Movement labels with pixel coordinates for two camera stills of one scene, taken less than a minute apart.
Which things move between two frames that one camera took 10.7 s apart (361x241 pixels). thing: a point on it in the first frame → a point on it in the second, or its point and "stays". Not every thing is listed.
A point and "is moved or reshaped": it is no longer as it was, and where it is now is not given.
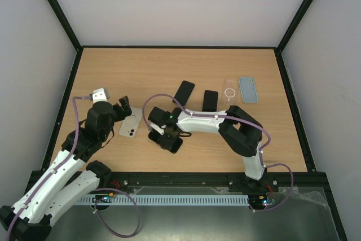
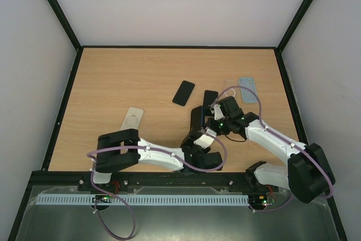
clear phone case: (230, 92) stays
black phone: (166, 134) is moved or reshaped
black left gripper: (120, 115) → (186, 141)
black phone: (184, 92) stays
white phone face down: (128, 127) stays
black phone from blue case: (210, 101) stays
